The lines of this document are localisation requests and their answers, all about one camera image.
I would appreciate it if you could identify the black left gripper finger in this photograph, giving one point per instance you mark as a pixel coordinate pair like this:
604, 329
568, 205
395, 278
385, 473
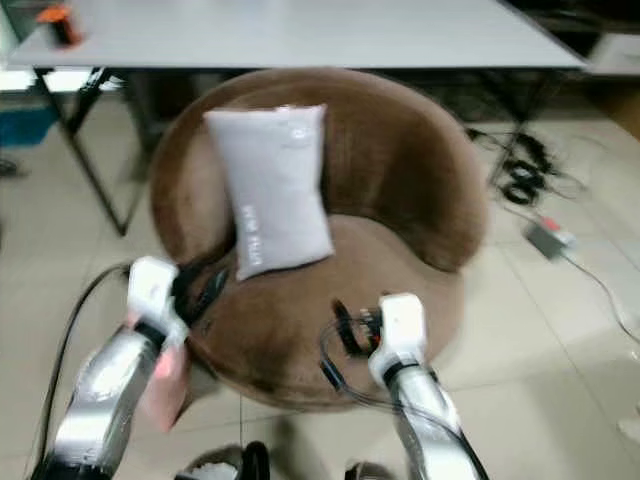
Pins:
216, 282

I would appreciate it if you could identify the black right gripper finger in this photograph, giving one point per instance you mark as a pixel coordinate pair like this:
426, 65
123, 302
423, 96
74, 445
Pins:
346, 316
350, 342

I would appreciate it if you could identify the grey rectangular pillow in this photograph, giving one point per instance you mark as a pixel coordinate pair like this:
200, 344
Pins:
270, 190

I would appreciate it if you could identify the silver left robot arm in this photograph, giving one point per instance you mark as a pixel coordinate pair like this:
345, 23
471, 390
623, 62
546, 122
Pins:
105, 390

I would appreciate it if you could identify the brown velvet round sofa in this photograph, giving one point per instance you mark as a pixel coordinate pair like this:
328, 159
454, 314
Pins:
400, 200

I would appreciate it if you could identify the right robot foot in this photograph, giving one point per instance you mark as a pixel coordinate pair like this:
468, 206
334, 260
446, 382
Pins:
372, 471

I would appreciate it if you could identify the blue storage bin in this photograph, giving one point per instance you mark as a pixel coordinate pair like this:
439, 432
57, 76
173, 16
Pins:
22, 125

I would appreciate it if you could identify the orange and black tool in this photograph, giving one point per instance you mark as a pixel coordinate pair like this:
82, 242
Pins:
60, 24

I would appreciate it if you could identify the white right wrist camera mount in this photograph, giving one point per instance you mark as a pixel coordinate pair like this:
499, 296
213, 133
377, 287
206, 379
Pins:
402, 330

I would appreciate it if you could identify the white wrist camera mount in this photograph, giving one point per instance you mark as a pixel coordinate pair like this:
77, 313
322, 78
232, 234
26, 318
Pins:
155, 295
402, 330

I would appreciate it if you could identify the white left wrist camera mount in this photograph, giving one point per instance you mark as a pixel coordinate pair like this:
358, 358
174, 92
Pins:
155, 295

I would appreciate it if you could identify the grey power strip red switch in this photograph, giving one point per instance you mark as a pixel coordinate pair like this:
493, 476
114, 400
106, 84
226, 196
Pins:
551, 237

